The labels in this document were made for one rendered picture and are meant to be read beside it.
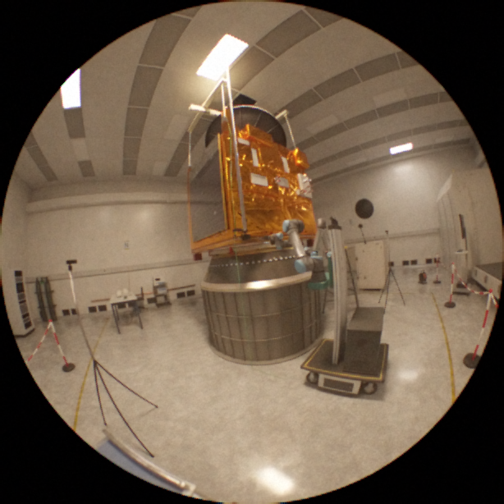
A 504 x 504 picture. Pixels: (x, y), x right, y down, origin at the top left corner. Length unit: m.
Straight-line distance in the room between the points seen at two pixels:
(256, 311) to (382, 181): 8.83
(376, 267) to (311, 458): 4.90
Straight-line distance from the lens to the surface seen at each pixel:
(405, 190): 9.58
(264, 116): 3.80
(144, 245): 7.19
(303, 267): 1.43
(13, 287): 6.68
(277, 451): 1.74
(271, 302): 2.26
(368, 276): 5.57
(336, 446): 1.78
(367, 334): 1.65
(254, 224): 2.22
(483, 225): 6.73
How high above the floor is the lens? 1.61
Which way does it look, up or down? level
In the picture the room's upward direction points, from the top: 7 degrees counter-clockwise
